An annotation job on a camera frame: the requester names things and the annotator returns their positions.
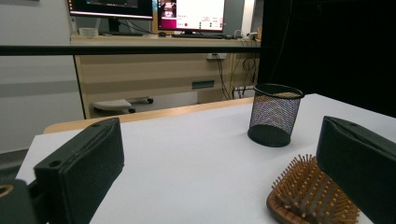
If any black hanging cable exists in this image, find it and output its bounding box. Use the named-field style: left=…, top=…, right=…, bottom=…
left=214, top=54, right=232, bottom=101

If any white power strip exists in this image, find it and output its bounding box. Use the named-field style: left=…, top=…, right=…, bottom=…
left=205, top=52, right=229, bottom=61

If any grey-green desk tray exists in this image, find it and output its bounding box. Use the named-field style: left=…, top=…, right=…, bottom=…
left=191, top=79, right=216, bottom=91

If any light wooden office desk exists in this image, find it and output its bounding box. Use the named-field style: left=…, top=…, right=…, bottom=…
left=69, top=33, right=262, bottom=119

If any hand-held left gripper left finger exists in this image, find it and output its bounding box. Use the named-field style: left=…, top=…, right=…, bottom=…
left=33, top=117, right=125, bottom=224

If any bright computer monitor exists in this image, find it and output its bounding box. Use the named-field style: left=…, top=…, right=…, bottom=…
left=157, top=0, right=226, bottom=35

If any dark computer monitor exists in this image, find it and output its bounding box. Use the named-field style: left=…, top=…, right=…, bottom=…
left=66, top=0, right=154, bottom=34

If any black keyboard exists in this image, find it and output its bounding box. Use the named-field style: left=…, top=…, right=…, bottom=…
left=171, top=33, right=224, bottom=40

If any wooden hairbrush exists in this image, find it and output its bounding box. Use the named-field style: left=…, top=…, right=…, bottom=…
left=265, top=153, right=361, bottom=224

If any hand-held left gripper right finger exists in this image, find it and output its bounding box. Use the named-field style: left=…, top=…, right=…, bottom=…
left=316, top=115, right=396, bottom=224

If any black horizontal bar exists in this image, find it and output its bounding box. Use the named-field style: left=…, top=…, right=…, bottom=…
left=0, top=45, right=262, bottom=57

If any white wheeled chair base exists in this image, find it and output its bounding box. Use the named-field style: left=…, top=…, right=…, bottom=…
left=92, top=96, right=154, bottom=115

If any black curtain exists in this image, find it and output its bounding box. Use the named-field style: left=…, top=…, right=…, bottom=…
left=257, top=0, right=396, bottom=119

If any black mesh pen holder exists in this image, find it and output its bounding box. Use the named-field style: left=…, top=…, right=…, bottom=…
left=247, top=82, right=305, bottom=148

